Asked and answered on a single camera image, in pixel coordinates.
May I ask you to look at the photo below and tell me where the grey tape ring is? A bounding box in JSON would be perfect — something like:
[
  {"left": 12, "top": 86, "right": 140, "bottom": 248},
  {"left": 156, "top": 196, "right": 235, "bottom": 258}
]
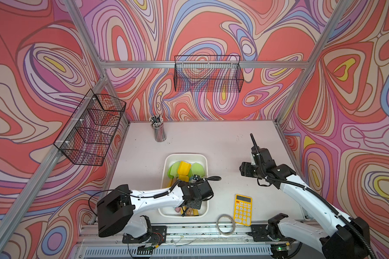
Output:
[{"left": 215, "top": 214, "right": 236, "bottom": 236}]

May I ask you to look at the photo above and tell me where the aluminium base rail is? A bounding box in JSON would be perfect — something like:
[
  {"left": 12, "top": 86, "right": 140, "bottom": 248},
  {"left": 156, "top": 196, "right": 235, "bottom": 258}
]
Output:
[{"left": 74, "top": 220, "right": 348, "bottom": 259}]

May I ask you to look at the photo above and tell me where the green shovel left in box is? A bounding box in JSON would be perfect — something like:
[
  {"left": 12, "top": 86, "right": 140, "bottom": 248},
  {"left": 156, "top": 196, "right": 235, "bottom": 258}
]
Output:
[{"left": 167, "top": 161, "right": 180, "bottom": 187}]

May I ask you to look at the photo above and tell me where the black wire basket wall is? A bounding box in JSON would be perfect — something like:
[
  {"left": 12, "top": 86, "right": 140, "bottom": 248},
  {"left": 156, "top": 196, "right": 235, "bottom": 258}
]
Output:
[
  {"left": 174, "top": 54, "right": 244, "bottom": 93},
  {"left": 54, "top": 90, "right": 126, "bottom": 166}
]

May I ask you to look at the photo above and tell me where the black wire basket left wall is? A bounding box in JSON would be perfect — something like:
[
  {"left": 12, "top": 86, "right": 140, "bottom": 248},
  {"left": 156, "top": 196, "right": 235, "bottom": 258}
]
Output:
[{"left": 54, "top": 90, "right": 126, "bottom": 166}]

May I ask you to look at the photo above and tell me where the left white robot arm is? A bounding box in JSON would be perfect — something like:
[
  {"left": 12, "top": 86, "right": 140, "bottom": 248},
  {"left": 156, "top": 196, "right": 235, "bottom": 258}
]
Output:
[{"left": 96, "top": 178, "right": 214, "bottom": 238}]

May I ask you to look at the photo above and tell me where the yellow calculator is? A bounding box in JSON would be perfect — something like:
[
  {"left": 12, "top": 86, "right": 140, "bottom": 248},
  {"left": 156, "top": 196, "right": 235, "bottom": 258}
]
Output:
[{"left": 233, "top": 194, "right": 253, "bottom": 226}]

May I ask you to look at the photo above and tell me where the green shovel in box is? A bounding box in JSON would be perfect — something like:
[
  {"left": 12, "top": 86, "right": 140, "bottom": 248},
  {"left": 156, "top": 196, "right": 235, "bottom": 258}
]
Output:
[
  {"left": 167, "top": 161, "right": 180, "bottom": 187},
  {"left": 189, "top": 163, "right": 206, "bottom": 180}
]

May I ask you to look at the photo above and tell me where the black wire basket back wall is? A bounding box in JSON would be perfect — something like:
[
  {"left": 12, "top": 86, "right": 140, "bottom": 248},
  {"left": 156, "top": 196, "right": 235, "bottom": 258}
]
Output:
[{"left": 174, "top": 54, "right": 244, "bottom": 93}]

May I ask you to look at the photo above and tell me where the green shovel right in box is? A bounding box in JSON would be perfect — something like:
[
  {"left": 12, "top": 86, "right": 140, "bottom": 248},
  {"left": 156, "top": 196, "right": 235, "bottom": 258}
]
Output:
[{"left": 189, "top": 163, "right": 206, "bottom": 180}]

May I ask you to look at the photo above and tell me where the white plastic storage box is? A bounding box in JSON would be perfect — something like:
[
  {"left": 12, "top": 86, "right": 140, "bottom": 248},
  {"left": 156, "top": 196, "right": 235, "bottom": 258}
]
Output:
[{"left": 158, "top": 153, "right": 208, "bottom": 219}]

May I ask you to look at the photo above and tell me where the yellow shovel in box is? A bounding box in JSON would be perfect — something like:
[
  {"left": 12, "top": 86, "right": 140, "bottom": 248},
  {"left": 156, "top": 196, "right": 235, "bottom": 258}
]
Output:
[{"left": 177, "top": 161, "right": 192, "bottom": 182}]

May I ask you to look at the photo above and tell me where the clear cup of pens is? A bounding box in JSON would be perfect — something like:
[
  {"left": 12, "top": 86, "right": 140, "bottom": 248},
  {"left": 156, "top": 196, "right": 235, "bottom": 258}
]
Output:
[{"left": 149, "top": 115, "right": 166, "bottom": 142}]

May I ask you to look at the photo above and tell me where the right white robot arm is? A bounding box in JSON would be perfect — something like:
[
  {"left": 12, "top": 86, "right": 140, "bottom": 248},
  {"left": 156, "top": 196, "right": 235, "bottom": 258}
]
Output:
[{"left": 239, "top": 140, "right": 376, "bottom": 259}]

